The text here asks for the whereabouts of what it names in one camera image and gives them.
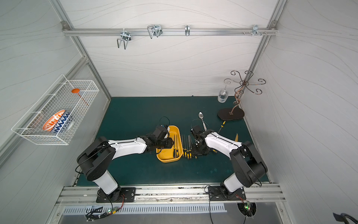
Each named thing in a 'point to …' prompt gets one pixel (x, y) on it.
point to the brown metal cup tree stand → (232, 114)
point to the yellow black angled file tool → (214, 150)
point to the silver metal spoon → (201, 115)
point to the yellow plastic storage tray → (168, 155)
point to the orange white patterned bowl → (54, 123)
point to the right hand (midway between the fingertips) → (197, 153)
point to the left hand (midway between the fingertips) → (174, 143)
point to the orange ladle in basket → (76, 91)
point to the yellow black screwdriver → (222, 126)
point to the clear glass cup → (223, 95)
